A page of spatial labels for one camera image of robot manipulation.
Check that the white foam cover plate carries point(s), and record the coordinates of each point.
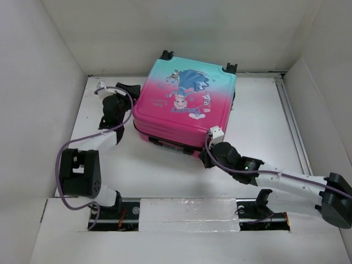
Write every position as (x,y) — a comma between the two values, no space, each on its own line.
(206,215)

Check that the aluminium frame rail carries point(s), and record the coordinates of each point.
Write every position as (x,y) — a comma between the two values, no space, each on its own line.
(292,124)

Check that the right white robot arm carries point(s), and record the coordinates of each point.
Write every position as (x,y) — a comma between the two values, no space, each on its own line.
(328,197)

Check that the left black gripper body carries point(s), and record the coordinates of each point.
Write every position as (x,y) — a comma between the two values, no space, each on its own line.
(133,95)

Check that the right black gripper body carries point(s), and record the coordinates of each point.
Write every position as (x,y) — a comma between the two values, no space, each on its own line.
(208,161)

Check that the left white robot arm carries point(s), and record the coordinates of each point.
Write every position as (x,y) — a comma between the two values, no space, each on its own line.
(77,169)

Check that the teal pink suitcase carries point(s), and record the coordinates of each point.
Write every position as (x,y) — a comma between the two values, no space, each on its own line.
(181,100)

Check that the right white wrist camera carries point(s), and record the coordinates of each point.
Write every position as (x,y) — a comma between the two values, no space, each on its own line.
(216,135)

